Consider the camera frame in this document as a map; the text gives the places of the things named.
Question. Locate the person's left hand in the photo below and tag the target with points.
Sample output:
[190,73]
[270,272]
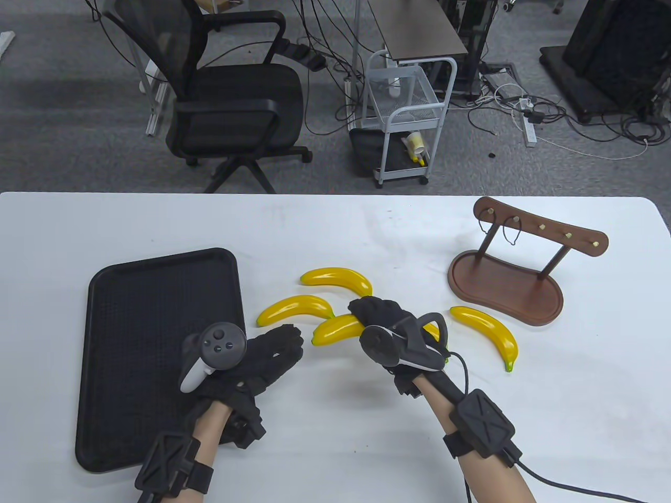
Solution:
[272,351]

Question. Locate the person's right hand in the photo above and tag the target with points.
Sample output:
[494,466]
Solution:
[382,312]

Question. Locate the yellow plastic banana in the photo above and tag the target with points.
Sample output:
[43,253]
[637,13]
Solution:
[293,309]
[435,335]
[335,277]
[487,330]
[335,330]

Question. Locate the black elastic band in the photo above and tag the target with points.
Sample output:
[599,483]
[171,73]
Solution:
[479,222]
[504,233]

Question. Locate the person's left forearm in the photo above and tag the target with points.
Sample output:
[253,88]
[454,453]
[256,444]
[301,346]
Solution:
[209,424]

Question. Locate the person's right forearm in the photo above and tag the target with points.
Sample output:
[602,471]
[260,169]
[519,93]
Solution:
[435,403]

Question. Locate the grey handheld controller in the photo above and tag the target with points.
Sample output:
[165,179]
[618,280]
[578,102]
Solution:
[382,346]
[223,346]

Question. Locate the brown wooden hook stand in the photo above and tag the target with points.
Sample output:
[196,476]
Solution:
[503,293]

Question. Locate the black plastic tray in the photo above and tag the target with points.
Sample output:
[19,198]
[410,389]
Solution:
[131,314]

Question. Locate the black mesh bin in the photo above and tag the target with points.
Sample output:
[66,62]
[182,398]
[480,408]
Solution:
[364,152]

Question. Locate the white utility cart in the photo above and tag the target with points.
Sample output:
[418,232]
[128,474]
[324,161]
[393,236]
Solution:
[384,146]

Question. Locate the yellow white bottle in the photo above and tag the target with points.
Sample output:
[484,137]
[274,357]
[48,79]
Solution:
[417,144]

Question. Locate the white power strip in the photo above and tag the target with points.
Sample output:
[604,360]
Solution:
[529,131]
[347,105]

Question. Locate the small white bottle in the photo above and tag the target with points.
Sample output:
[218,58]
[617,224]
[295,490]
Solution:
[394,89]

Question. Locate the black office chair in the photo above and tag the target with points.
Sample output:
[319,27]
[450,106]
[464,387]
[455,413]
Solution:
[246,94]

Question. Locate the black power adapter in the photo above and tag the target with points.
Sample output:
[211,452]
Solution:
[314,63]

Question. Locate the metal floor box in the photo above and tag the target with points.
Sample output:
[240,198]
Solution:
[500,81]

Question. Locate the dark top side table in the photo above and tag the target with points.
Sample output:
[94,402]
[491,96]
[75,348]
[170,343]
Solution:
[419,31]

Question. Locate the black equipment base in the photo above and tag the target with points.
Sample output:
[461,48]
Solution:
[603,52]

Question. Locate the cardboard box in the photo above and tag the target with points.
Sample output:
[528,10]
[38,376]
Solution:
[215,5]

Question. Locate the white board corner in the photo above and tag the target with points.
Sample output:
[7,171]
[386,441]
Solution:
[5,42]

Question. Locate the silver metal frame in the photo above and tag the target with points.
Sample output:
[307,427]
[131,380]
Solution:
[153,123]

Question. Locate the black metal desk frame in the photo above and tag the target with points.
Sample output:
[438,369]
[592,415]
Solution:
[472,31]

